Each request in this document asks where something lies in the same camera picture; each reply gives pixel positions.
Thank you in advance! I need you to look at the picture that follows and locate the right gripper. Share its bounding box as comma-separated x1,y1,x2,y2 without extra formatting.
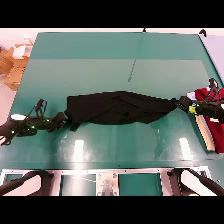
175,95,193,113

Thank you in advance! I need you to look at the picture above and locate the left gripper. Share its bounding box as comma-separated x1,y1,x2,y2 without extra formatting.
49,112,68,132

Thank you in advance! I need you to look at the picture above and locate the black garment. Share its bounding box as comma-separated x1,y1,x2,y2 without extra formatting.
63,90,181,132

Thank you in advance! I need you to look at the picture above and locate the stack of pale garments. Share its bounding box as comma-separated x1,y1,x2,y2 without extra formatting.
186,91,218,153

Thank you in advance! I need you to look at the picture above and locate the red garment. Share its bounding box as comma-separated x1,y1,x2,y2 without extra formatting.
194,87,224,155

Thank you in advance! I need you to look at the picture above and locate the brown cardboard box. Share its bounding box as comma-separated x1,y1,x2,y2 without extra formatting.
0,45,32,92

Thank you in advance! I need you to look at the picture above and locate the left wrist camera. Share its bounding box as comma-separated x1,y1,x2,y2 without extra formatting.
32,98,48,118

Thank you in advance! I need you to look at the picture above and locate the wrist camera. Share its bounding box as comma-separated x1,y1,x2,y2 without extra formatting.
207,77,222,102
32,98,48,118

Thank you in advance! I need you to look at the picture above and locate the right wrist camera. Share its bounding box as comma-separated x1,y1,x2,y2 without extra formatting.
207,77,222,102

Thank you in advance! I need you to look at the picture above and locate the silver frame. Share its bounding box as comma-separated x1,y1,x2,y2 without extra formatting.
0,166,224,197

